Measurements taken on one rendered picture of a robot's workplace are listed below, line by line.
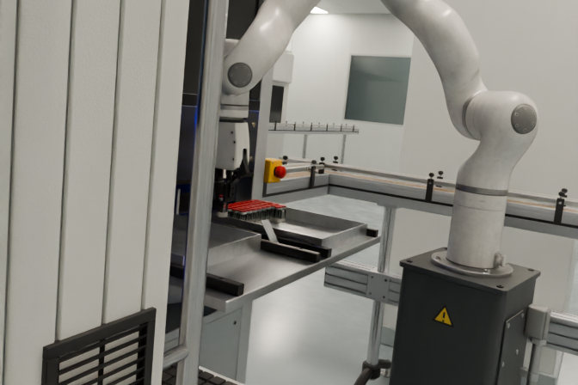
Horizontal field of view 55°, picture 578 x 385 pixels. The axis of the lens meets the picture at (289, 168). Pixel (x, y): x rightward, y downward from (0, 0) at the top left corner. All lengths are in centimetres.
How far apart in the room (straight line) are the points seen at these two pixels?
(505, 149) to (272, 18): 59
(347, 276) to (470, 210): 116
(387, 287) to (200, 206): 183
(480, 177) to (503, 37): 154
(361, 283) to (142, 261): 195
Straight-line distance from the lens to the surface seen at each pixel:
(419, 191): 223
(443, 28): 128
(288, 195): 207
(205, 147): 58
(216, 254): 111
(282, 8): 115
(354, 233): 142
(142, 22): 49
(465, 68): 131
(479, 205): 135
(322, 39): 1052
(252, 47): 106
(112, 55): 47
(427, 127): 285
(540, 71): 277
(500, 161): 133
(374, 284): 238
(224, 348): 174
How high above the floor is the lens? 120
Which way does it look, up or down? 6 degrees down
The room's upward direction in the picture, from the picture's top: 5 degrees clockwise
